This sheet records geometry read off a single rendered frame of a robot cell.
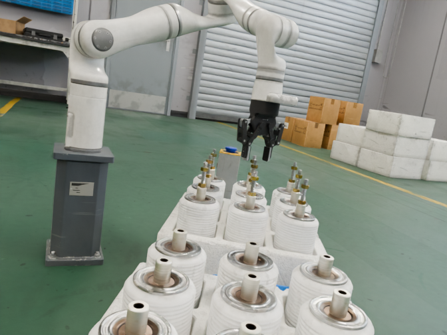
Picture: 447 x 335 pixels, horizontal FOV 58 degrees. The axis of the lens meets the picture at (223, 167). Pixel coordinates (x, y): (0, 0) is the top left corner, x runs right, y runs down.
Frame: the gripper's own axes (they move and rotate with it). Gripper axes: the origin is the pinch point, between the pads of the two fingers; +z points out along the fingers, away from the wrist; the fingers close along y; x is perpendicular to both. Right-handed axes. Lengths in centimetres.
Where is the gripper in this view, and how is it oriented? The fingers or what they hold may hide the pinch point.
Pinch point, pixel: (256, 155)
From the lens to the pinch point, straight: 105.6
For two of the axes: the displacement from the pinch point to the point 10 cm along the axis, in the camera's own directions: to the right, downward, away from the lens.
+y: -8.2, -0.2, -5.8
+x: 5.6, 2.4, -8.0
